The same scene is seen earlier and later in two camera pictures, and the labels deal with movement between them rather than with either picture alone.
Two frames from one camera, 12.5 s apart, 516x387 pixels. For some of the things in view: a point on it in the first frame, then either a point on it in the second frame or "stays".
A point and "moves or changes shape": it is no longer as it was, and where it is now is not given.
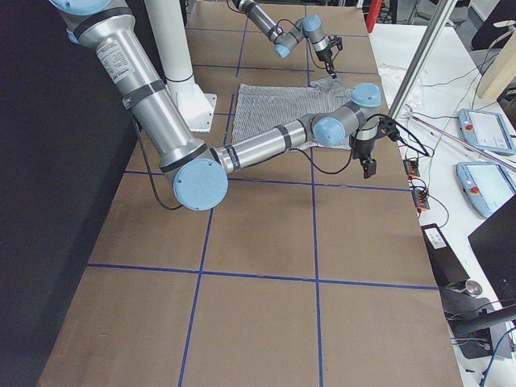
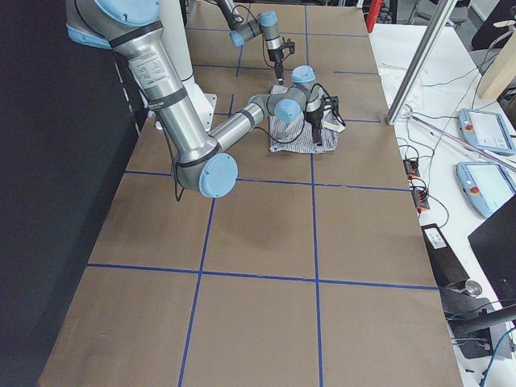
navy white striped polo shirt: (260, 108) moves or changes shape
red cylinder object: (374, 8) stays
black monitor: (494, 243) stays
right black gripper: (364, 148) to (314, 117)
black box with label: (447, 269) stays
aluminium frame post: (443, 10) stays
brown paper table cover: (305, 273) stays
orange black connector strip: (419, 195) stays
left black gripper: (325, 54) to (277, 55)
